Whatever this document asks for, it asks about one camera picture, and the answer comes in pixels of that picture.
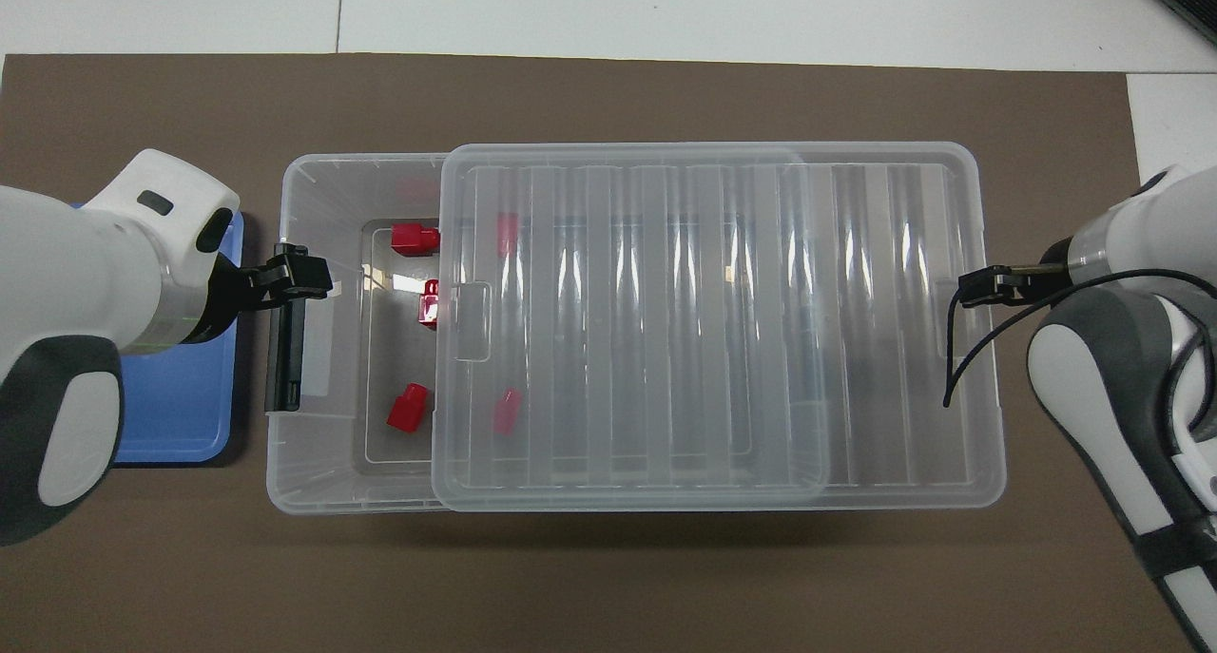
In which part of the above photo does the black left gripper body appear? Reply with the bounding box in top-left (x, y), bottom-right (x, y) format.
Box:
top-left (202, 252), bottom-right (260, 345)

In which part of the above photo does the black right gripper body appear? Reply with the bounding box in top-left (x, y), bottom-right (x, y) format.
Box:
top-left (1013, 240), bottom-right (1073, 304)

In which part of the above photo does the black box latch handle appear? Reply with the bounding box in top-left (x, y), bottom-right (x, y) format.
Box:
top-left (264, 297), bottom-right (308, 414)

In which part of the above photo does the clear ribbed plastic lid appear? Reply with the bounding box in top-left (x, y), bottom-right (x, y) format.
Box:
top-left (432, 142), bottom-right (1008, 512)

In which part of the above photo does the blue plastic tray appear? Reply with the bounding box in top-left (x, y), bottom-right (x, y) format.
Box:
top-left (71, 202), bottom-right (245, 466)

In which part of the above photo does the clear plastic storage box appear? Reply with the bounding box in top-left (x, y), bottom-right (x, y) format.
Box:
top-left (265, 152), bottom-right (830, 516)

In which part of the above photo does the brown table mat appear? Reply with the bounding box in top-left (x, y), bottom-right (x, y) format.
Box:
top-left (0, 52), bottom-right (1196, 653)

